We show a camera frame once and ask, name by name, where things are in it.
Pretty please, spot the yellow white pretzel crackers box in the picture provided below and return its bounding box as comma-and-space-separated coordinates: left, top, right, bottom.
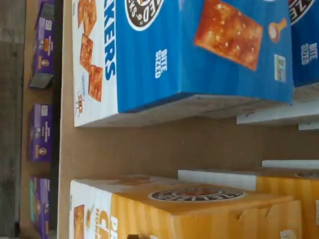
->
70, 177, 304, 239
177, 169, 319, 239

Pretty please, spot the black metal shelf rack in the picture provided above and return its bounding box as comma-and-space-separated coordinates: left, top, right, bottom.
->
51, 0, 64, 239

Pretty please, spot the blue pretzel crackers box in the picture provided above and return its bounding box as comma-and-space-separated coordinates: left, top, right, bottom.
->
72, 0, 295, 128
236, 0, 319, 125

